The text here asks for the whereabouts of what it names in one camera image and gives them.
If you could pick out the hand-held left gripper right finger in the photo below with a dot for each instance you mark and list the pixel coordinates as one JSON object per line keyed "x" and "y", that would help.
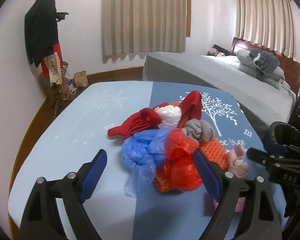
{"x": 207, "y": 177}

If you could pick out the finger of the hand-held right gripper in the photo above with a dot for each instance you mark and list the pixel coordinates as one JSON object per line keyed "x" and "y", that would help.
{"x": 275, "y": 148}
{"x": 257, "y": 155}

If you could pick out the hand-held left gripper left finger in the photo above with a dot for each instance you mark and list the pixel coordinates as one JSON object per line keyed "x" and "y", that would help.
{"x": 95, "y": 170}

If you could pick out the pink cloth scrap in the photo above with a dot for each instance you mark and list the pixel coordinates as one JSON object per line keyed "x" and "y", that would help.
{"x": 237, "y": 160}

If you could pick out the orange knitted cloth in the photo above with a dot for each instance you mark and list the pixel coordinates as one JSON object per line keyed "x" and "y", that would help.
{"x": 213, "y": 152}

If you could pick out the red plastic bag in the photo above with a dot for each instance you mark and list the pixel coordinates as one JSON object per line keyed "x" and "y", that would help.
{"x": 180, "y": 160}

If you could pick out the blue plastic bag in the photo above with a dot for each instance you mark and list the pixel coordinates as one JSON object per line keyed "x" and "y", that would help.
{"x": 140, "y": 155}

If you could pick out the grey sock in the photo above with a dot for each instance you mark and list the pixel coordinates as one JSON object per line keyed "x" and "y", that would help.
{"x": 201, "y": 130}

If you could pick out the red glove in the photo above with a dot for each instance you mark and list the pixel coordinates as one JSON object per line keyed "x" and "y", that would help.
{"x": 192, "y": 106}
{"x": 140, "y": 122}

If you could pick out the white plastic bag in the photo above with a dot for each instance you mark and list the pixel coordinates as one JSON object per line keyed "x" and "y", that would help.
{"x": 170, "y": 116}

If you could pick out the light blue table cover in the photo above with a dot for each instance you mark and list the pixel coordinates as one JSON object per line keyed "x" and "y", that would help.
{"x": 85, "y": 120}

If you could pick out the dark blue printed tablecloth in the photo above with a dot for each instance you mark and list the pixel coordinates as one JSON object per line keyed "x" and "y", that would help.
{"x": 170, "y": 215}

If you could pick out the wooden coat rack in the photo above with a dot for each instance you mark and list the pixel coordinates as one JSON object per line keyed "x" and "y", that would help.
{"x": 57, "y": 103}

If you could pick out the dark grey garment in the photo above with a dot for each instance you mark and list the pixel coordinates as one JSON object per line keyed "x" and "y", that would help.
{"x": 265, "y": 60}

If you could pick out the purple white packet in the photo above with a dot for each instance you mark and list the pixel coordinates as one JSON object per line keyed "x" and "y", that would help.
{"x": 71, "y": 83}

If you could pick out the grey bed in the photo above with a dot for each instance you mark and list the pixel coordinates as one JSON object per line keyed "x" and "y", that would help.
{"x": 215, "y": 75}

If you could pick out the brown paper bag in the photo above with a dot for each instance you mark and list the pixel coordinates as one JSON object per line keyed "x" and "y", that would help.
{"x": 81, "y": 79}

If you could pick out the striped bag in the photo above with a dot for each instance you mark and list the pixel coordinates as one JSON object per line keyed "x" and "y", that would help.
{"x": 64, "y": 71}

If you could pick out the wooden headboard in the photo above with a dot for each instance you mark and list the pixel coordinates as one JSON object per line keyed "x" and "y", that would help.
{"x": 242, "y": 45}

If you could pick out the beige printed tote bag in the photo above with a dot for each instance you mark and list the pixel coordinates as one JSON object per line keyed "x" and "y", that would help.
{"x": 53, "y": 68}

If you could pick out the red hanging bag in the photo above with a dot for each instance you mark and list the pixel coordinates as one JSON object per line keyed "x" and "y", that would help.
{"x": 57, "y": 52}

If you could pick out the narrow beige curtain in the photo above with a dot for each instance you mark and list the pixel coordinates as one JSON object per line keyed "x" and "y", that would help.
{"x": 265, "y": 22}

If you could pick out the black coat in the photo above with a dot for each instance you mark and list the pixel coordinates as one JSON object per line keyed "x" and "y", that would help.
{"x": 41, "y": 27}

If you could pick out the wide beige curtain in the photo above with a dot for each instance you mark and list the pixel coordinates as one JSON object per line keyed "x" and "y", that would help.
{"x": 142, "y": 17}

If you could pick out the wooden window frame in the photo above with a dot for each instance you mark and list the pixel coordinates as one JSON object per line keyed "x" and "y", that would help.
{"x": 188, "y": 7}

